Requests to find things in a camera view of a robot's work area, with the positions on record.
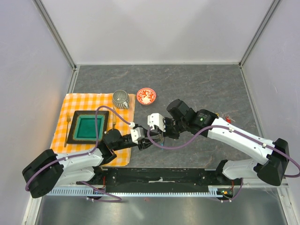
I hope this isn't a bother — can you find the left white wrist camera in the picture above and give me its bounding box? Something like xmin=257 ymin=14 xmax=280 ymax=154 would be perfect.
xmin=129 ymin=122 xmax=145 ymax=144

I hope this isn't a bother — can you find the orange checkered cloth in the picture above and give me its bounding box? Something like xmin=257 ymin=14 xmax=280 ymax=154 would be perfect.
xmin=50 ymin=93 xmax=136 ymax=167

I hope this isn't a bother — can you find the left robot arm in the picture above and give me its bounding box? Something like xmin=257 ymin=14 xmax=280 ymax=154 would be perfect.
xmin=22 ymin=126 xmax=162 ymax=198

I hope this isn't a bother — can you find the silver fork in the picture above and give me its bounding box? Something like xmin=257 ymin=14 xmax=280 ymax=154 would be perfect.
xmin=64 ymin=112 xmax=71 ymax=148

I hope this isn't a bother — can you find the grey striped mug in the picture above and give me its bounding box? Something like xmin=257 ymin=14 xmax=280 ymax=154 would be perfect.
xmin=112 ymin=90 xmax=130 ymax=109

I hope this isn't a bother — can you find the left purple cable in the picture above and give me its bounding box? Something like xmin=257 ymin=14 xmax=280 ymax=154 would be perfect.
xmin=24 ymin=105 xmax=135 ymax=203

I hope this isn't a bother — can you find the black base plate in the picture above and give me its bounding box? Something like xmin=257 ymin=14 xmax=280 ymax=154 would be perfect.
xmin=88 ymin=167 xmax=241 ymax=194

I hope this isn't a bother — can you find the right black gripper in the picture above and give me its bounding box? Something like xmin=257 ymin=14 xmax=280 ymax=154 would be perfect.
xmin=157 ymin=117 xmax=187 ymax=140

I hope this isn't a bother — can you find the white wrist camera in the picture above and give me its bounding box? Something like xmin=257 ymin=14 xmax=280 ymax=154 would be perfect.
xmin=129 ymin=122 xmax=145 ymax=144
xmin=147 ymin=113 xmax=166 ymax=132

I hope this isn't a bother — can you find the red white patterned bowl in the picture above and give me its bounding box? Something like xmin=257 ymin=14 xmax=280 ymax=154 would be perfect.
xmin=136 ymin=88 xmax=157 ymax=105

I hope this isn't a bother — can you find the silver knife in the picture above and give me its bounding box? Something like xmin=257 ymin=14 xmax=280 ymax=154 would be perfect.
xmin=112 ymin=112 xmax=117 ymax=129

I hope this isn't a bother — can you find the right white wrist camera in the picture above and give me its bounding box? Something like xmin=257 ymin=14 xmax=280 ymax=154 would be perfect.
xmin=147 ymin=113 xmax=166 ymax=132

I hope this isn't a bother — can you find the black teal square plate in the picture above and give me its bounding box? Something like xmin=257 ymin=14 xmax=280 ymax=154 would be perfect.
xmin=67 ymin=111 xmax=109 ymax=144

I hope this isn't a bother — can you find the red tag key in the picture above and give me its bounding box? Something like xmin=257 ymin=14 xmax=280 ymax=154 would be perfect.
xmin=225 ymin=116 xmax=236 ymax=123

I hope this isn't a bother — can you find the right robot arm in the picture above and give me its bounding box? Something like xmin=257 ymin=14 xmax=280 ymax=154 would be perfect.
xmin=162 ymin=99 xmax=289 ymax=186

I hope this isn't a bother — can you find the slotted cable duct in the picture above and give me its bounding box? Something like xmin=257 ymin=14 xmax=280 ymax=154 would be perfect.
xmin=46 ymin=187 xmax=223 ymax=198

